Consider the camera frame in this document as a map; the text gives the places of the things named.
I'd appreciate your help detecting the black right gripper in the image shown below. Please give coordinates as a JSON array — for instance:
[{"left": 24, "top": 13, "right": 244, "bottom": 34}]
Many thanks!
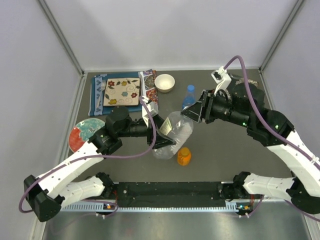
[{"left": 180, "top": 88, "right": 251, "bottom": 128}]

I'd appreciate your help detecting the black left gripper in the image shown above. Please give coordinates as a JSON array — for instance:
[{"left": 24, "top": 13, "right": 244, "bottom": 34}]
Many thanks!
[{"left": 118, "top": 115, "right": 177, "bottom": 149}]

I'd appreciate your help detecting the blue label water bottle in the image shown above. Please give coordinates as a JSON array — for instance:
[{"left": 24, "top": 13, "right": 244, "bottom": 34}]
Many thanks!
[{"left": 182, "top": 84, "right": 196, "bottom": 110}]

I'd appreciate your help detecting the large clear plastic bottle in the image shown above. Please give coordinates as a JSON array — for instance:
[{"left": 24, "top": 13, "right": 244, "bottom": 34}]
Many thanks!
[{"left": 152, "top": 111, "right": 194, "bottom": 160}]

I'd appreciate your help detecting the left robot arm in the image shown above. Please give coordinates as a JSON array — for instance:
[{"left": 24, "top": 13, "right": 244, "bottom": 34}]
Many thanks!
[{"left": 22, "top": 106, "right": 176, "bottom": 222}]

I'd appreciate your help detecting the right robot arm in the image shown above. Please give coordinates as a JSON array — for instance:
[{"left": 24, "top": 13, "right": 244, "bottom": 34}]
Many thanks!
[{"left": 181, "top": 83, "right": 320, "bottom": 215}]

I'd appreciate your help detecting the orange juice bottle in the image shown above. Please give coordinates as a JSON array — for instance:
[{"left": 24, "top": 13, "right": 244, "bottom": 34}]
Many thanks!
[{"left": 177, "top": 147, "right": 192, "bottom": 166}]

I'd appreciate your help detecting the cream ceramic bowl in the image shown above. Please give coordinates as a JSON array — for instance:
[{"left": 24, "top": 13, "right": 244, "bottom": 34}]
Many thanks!
[{"left": 154, "top": 74, "right": 176, "bottom": 93}]

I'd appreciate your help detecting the dark floral square plate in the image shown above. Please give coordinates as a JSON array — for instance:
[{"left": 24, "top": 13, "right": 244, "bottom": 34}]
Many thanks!
[{"left": 228, "top": 72, "right": 260, "bottom": 88}]

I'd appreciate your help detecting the cream floral square plate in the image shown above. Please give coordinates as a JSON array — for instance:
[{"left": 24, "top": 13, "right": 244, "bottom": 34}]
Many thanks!
[{"left": 103, "top": 77, "right": 141, "bottom": 107}]

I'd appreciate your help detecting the silver fork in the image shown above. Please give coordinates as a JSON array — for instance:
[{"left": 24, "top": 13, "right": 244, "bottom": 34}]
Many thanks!
[{"left": 95, "top": 80, "right": 106, "bottom": 108}]

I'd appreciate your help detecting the red teal round plate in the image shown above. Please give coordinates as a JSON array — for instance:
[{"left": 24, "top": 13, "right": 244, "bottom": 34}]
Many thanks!
[{"left": 68, "top": 118, "right": 105, "bottom": 152}]

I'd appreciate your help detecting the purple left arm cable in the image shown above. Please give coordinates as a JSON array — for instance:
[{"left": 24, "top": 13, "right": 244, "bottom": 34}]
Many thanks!
[{"left": 18, "top": 96, "right": 158, "bottom": 213}]

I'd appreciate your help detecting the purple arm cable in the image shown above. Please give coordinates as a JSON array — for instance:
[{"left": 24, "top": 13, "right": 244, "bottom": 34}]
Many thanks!
[
  {"left": 18, "top": 96, "right": 158, "bottom": 213},
  {"left": 223, "top": 55, "right": 320, "bottom": 166}
]

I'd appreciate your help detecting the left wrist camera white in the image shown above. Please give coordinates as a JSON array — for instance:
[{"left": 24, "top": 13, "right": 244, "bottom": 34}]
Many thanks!
[{"left": 139, "top": 96, "right": 159, "bottom": 127}]

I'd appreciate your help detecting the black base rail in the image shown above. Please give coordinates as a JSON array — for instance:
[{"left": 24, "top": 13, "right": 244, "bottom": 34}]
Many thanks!
[{"left": 94, "top": 181, "right": 253, "bottom": 208}]

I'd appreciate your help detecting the grey cable duct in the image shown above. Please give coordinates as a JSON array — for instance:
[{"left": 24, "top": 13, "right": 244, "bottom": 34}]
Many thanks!
[{"left": 61, "top": 201, "right": 250, "bottom": 213}]

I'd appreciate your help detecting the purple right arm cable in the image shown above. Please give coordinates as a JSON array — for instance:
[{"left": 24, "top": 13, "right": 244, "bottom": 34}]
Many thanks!
[{"left": 223, "top": 55, "right": 320, "bottom": 166}]

